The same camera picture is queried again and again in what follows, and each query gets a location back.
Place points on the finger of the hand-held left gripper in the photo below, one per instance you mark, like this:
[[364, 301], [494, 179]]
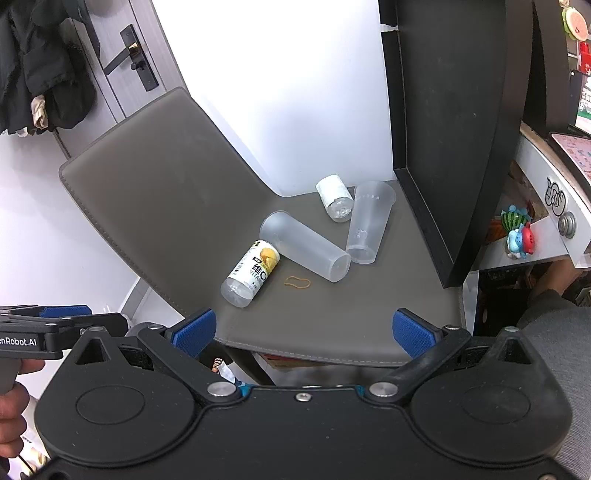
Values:
[[108, 323], [64, 311]]

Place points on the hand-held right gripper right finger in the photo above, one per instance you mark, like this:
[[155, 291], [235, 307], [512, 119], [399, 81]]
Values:
[[411, 334]]

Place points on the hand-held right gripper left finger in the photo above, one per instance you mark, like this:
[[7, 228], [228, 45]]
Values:
[[194, 333]]

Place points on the frosted plastic cup with print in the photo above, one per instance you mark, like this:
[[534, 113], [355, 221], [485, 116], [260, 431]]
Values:
[[369, 221]]

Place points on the large frosted plastic cup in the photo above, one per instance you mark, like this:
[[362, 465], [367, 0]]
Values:
[[300, 244]]

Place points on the person's left hand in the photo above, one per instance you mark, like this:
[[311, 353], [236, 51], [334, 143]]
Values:
[[11, 415]]

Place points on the clear bottle with yellow label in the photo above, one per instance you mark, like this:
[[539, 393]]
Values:
[[251, 274]]

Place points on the cardboard box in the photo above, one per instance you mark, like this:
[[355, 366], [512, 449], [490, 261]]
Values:
[[286, 361]]

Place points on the tan rubber band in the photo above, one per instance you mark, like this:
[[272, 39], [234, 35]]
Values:
[[298, 282]]

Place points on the blue toy figure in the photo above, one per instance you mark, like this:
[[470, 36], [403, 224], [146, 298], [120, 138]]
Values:
[[521, 241]]

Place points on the person's grey clothed leg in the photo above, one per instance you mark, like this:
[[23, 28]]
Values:
[[558, 332]]

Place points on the grey leather chair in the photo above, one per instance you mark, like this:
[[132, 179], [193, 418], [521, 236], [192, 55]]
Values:
[[161, 184]]

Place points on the watermelon toy figure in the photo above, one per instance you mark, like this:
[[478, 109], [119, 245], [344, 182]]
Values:
[[515, 218]]

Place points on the small bottle with white label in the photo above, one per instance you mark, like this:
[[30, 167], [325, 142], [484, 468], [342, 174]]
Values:
[[333, 191]]

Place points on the white toy machine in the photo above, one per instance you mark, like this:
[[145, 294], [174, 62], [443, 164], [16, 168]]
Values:
[[549, 194]]

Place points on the beige cloth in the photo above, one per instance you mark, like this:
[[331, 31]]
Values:
[[39, 110]]

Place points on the grey door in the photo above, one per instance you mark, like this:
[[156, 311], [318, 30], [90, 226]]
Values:
[[122, 106]]

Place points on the large black panel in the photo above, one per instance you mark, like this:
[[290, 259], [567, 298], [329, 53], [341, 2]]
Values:
[[452, 115]]

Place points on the black jacket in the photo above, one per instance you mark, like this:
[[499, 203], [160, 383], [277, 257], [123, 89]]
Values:
[[41, 60]]

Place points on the watermelon wall decoration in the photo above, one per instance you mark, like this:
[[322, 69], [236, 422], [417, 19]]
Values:
[[575, 18]]

